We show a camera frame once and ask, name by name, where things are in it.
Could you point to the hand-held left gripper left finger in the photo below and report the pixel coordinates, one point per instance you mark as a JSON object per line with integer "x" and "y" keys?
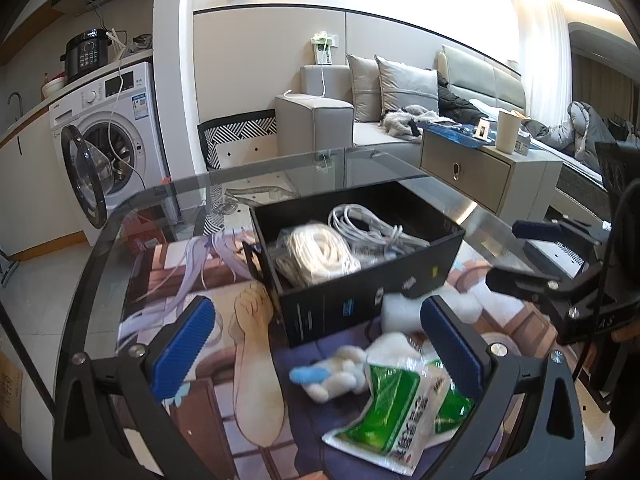
{"x": 185, "y": 345}

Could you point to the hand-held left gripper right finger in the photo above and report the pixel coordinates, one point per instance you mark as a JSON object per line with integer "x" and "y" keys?
{"x": 452, "y": 350}

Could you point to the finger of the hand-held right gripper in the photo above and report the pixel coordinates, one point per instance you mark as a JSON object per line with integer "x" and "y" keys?
{"x": 520, "y": 280}
{"x": 537, "y": 230}

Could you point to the green packet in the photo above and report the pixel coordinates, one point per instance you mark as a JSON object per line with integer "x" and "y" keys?
{"x": 452, "y": 407}
{"x": 390, "y": 410}

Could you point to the white foam piece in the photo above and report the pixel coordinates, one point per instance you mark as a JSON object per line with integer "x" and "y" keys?
{"x": 405, "y": 310}

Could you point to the black cardboard box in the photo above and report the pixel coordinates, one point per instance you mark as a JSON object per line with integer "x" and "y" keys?
{"x": 340, "y": 310}

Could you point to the white and blue plush toy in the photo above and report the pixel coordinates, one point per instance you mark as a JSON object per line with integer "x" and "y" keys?
{"x": 335, "y": 380}

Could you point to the person's right forearm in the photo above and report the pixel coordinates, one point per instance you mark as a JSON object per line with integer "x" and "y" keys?
{"x": 620, "y": 375}

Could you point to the printed table mat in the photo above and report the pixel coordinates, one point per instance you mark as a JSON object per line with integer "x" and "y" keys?
{"x": 250, "y": 320}

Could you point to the small printed box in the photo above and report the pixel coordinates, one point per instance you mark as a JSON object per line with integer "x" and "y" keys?
{"x": 525, "y": 141}

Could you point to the beige side cabinet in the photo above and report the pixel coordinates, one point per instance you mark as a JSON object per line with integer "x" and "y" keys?
{"x": 465, "y": 170}

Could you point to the white cylindrical cup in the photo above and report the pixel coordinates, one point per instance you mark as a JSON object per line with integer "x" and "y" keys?
{"x": 509, "y": 132}

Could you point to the grey down jacket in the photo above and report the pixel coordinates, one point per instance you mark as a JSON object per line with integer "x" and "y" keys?
{"x": 580, "y": 130}

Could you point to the blue flat package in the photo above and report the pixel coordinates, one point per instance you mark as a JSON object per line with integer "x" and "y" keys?
{"x": 450, "y": 132}

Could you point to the black jacket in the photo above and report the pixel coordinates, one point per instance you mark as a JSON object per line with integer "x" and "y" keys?
{"x": 455, "y": 107}

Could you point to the bed with padded headboard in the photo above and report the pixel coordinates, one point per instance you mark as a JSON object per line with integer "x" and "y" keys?
{"x": 500, "y": 80}

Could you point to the white curtain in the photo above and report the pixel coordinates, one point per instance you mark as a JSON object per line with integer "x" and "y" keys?
{"x": 545, "y": 60}

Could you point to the grey furry cloth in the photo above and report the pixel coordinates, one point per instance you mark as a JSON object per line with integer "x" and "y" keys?
{"x": 400, "y": 122}

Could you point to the brown cardboard box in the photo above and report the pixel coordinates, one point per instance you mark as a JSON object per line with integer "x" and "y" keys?
{"x": 10, "y": 390}

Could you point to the grey pillow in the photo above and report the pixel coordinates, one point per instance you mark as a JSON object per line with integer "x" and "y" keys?
{"x": 362, "y": 90}
{"x": 407, "y": 90}

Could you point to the black patterned chair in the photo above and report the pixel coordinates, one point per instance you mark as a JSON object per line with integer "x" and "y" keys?
{"x": 240, "y": 130}

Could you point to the kitchen counter cabinet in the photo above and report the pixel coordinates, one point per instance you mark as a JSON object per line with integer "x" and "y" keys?
{"x": 30, "y": 185}

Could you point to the white washing machine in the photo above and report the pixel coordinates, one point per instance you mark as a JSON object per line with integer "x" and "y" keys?
{"x": 135, "y": 110}

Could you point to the grey sofa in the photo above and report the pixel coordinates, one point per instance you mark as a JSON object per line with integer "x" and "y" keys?
{"x": 315, "y": 120}

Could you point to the white bowl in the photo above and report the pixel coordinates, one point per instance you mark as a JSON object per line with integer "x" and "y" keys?
{"x": 54, "y": 89}

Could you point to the black faucet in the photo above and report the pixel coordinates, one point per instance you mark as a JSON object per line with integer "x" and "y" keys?
{"x": 19, "y": 100}

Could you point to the black pressure cooker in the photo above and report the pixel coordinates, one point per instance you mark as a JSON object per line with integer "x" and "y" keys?
{"x": 85, "y": 55}

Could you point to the upper kitchen cabinets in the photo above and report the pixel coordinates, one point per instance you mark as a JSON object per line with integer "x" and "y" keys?
{"x": 30, "y": 30}

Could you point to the small white frame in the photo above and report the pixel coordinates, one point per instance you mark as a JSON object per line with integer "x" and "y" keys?
{"x": 483, "y": 130}

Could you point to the wall power strip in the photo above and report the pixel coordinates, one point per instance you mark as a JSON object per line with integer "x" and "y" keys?
{"x": 322, "y": 52}

